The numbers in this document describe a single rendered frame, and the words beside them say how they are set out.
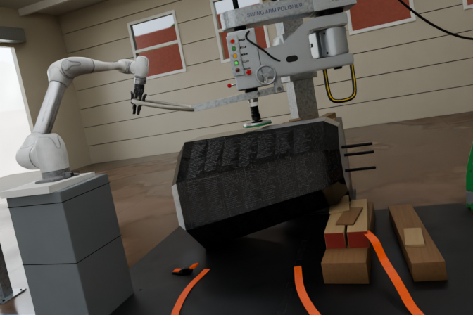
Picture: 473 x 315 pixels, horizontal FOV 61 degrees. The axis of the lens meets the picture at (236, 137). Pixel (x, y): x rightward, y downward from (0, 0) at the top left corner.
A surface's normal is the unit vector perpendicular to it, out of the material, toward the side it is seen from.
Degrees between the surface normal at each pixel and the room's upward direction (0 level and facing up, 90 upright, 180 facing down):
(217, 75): 90
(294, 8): 90
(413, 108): 90
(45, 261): 90
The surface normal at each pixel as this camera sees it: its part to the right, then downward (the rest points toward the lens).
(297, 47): -0.03, 0.11
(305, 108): 0.22, 0.07
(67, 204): 0.92, -0.13
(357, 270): -0.35, 0.16
